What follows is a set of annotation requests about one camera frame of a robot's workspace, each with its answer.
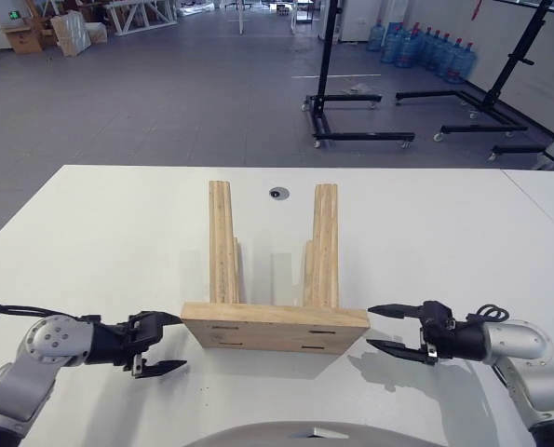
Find white wrapped box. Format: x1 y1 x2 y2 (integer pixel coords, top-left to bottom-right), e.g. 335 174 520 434
49 10 93 59

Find brown cardboard box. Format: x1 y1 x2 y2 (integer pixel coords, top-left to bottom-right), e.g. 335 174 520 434
2 23 46 56

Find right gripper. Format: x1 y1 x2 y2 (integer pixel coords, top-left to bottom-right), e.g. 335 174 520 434
365 303 488 368

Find wooden seat board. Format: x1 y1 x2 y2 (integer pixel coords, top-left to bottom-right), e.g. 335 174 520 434
181 301 370 357

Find wooden leg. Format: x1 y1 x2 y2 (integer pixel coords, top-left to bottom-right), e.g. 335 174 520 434
208 180 243 305
302 183 340 310

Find black wheeled rack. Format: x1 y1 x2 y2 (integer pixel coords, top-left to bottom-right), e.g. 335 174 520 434
302 0 417 150
394 0 554 143

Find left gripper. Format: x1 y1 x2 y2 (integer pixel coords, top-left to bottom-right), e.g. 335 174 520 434
88 313 188 380

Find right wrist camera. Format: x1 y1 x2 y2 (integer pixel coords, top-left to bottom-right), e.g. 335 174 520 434
418 300 457 334

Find blue water bottle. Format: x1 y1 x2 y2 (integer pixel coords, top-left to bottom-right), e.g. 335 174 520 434
419 26 439 69
379 25 406 66
444 40 479 86
367 19 386 53
394 26 426 70
434 32 457 78

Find black cable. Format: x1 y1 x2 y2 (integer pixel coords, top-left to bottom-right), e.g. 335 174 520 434
0 299 54 320
466 303 509 323

